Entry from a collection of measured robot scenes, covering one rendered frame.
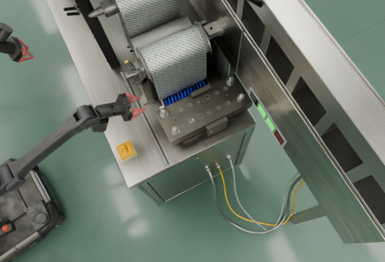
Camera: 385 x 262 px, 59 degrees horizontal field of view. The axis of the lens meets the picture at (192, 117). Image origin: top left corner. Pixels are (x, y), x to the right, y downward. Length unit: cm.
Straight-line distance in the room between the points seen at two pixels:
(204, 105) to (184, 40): 32
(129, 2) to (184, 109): 49
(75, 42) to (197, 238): 145
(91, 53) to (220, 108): 77
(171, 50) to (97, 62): 62
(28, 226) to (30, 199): 17
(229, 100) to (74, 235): 153
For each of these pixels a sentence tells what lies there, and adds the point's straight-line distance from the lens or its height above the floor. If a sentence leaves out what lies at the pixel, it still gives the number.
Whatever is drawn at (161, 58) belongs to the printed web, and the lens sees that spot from 130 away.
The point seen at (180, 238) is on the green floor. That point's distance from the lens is 241.
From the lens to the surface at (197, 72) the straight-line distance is 146.
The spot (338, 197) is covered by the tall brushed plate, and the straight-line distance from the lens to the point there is 115.
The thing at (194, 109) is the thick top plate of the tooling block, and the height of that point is 103.
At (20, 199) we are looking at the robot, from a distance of 247.
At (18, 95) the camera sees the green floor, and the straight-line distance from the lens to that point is 306.
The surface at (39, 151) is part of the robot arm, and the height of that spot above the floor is 119.
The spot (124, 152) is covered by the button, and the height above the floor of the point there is 92.
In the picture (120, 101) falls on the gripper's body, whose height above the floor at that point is 113.
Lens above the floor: 240
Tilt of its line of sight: 69 degrees down
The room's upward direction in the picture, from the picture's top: 7 degrees counter-clockwise
